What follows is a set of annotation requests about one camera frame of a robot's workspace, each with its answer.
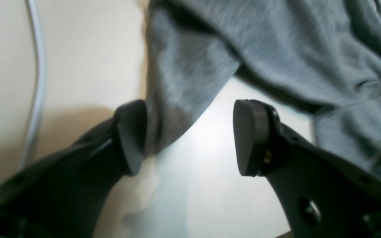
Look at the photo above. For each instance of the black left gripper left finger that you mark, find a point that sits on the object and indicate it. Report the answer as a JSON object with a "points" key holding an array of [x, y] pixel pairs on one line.
{"points": [[62, 195]]}

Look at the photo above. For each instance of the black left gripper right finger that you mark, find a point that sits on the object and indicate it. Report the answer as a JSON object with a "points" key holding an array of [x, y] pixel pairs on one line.
{"points": [[322, 195]]}

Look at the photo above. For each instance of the grey t-shirt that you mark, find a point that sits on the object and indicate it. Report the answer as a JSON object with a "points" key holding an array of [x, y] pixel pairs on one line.
{"points": [[323, 54]]}

